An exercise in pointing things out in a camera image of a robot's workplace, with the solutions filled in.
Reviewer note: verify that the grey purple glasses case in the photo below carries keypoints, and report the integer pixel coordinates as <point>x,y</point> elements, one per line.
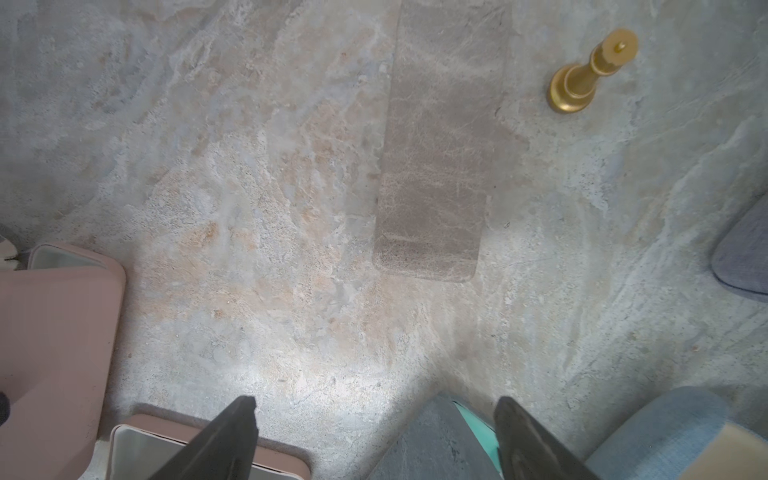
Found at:
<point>739,262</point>

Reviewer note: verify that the pink closed glasses case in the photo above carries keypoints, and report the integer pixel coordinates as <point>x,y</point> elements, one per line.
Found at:
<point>142,444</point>

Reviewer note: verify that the gold chess piece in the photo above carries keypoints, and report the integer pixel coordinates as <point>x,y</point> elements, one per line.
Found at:
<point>572,88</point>

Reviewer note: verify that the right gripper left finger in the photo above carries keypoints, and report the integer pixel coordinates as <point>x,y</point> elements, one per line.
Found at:
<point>224,449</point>

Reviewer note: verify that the blue case beige lining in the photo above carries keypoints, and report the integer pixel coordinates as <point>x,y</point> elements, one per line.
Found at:
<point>686,433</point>

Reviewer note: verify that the grey mint open case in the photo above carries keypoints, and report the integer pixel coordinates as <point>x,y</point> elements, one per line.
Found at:
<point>445,440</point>

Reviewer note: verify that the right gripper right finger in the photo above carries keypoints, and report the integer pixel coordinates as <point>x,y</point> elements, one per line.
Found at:
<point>527,450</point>

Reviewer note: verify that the pink grey case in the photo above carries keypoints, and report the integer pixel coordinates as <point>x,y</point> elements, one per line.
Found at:
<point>59,319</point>

